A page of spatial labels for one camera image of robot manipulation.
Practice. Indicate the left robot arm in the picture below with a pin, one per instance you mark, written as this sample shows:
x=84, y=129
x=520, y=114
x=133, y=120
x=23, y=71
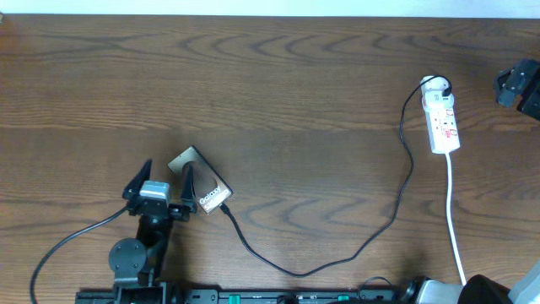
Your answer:
x=137, y=262

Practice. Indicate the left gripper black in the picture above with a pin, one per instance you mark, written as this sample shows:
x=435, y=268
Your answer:
x=186, y=206

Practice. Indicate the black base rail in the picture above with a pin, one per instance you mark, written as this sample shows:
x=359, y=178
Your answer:
x=207, y=296

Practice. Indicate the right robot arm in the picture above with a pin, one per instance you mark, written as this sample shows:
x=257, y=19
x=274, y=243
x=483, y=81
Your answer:
x=478, y=289

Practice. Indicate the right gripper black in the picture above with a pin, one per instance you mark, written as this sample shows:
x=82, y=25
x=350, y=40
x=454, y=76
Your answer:
x=523, y=73

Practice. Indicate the white USB charger adapter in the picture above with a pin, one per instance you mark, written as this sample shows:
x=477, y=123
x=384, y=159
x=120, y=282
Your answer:
x=436, y=93

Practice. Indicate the white power strip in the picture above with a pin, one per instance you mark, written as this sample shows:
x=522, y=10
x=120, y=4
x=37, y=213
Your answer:
x=441, y=123

